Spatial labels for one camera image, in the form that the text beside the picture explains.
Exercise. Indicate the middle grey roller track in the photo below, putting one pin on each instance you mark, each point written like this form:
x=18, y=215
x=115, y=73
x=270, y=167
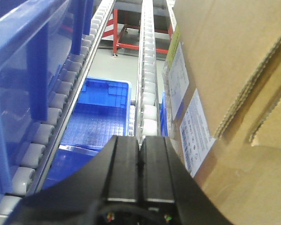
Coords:
x=147, y=116

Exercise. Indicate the blue plastic crate on rollers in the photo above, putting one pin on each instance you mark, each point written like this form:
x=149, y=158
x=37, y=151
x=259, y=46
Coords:
x=21, y=70

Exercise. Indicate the red metal frame rack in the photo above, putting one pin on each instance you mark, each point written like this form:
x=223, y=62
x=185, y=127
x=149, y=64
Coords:
x=122, y=31

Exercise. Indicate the left grey roller track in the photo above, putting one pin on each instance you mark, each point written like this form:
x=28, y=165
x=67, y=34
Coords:
x=61, y=98

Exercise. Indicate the brown cardboard box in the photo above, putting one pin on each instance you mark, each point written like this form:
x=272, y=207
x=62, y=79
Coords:
x=229, y=129

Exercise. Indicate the grey roller track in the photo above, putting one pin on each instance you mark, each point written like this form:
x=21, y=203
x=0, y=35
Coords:
x=61, y=98
x=147, y=116

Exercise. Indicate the blue plastic bin below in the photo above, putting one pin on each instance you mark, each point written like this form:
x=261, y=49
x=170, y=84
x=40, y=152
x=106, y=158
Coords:
x=101, y=112

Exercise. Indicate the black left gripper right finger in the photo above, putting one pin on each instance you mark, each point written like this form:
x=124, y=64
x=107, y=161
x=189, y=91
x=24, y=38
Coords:
x=169, y=188

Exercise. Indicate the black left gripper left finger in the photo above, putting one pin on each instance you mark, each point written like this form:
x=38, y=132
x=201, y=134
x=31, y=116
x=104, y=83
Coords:
x=102, y=191

